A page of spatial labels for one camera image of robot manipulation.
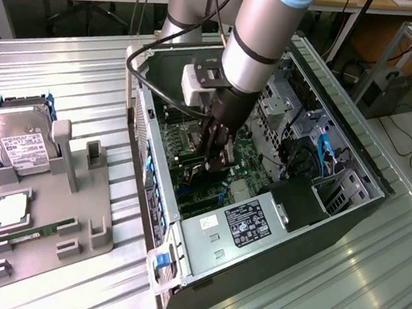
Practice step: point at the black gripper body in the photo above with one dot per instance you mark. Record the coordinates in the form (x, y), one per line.
(234, 107)

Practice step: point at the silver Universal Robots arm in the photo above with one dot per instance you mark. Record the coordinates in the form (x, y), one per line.
(255, 38)

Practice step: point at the CPU socket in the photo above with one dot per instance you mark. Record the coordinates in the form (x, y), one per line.
(189, 137)

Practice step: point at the green motherboard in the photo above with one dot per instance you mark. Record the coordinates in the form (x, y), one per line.
(249, 162)

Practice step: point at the silver chipset heatsink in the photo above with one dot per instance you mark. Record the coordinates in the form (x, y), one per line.
(243, 190)

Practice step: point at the metal drive cage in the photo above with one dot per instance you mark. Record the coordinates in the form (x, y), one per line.
(275, 106)

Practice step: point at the black RAM slot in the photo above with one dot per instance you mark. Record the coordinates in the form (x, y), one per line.
(178, 119)
(173, 111)

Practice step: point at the black expansion slot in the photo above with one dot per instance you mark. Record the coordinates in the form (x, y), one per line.
(200, 205)

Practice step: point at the blue card retention clips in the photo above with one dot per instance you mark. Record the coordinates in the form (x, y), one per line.
(156, 190)

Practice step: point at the grey power supply unit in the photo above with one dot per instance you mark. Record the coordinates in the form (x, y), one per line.
(219, 237)

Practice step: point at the black plastic shroud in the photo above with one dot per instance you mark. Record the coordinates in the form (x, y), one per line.
(296, 204)

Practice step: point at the blue case latch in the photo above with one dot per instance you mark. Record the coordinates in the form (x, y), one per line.
(163, 260)

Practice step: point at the open black PC case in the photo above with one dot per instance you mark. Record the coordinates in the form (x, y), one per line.
(252, 277)

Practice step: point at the metal disk bay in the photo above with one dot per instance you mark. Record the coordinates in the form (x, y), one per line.
(342, 192)

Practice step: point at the grey floor unit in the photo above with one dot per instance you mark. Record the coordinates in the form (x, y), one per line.
(384, 92)

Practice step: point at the black office chair base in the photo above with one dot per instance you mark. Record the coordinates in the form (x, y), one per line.
(88, 14)

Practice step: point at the grey parts rack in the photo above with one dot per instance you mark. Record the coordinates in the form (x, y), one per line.
(48, 219)

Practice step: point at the silver hard disk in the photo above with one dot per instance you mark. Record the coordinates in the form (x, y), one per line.
(16, 138)

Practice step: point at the silver CPU chip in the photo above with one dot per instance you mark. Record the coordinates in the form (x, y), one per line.
(11, 211)

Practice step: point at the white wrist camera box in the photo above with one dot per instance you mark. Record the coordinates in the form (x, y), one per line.
(192, 86)

